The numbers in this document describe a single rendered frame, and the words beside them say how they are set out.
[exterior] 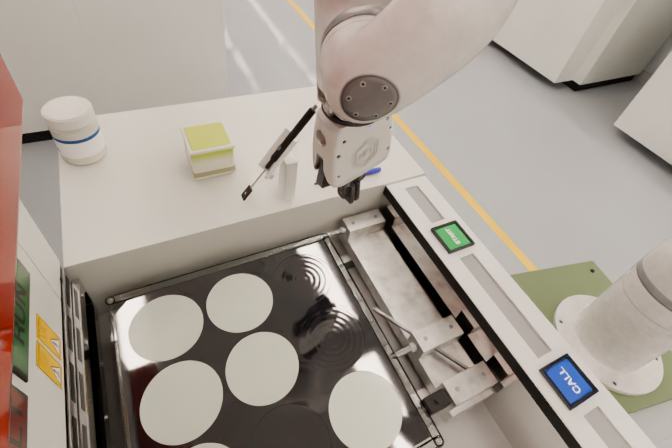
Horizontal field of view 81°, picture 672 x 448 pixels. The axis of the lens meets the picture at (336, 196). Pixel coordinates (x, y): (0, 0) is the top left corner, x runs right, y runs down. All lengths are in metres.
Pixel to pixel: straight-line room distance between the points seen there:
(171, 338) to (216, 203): 0.22
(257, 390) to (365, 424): 0.15
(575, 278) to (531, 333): 0.34
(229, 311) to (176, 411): 0.15
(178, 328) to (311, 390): 0.21
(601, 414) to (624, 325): 0.18
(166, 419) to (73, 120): 0.46
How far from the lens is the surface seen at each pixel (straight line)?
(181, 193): 0.71
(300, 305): 0.65
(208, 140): 0.70
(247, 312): 0.64
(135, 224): 0.68
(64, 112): 0.76
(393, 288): 0.72
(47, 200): 2.21
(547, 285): 0.94
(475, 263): 0.71
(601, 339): 0.85
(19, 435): 0.43
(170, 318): 0.65
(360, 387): 0.61
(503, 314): 0.67
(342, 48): 0.32
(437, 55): 0.31
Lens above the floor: 1.47
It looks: 46 degrees down
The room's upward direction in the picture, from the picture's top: 12 degrees clockwise
